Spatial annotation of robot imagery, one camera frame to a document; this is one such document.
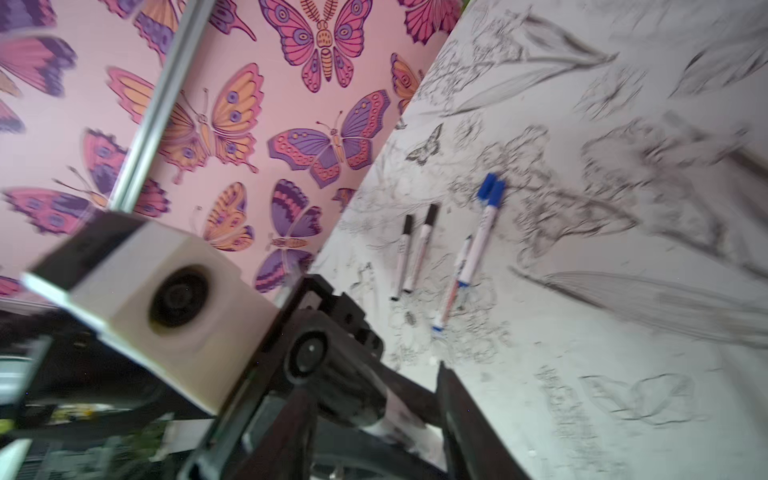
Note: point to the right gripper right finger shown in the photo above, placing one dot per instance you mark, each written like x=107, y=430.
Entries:
x=472, y=448

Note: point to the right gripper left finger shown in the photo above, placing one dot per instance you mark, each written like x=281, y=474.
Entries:
x=285, y=451

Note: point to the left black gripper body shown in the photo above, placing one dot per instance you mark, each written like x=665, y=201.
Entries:
x=313, y=324

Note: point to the white marker pen blue tip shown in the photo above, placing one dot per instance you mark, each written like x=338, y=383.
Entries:
x=440, y=320

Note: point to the blue pen cap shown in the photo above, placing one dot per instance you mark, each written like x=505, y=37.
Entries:
x=484, y=190

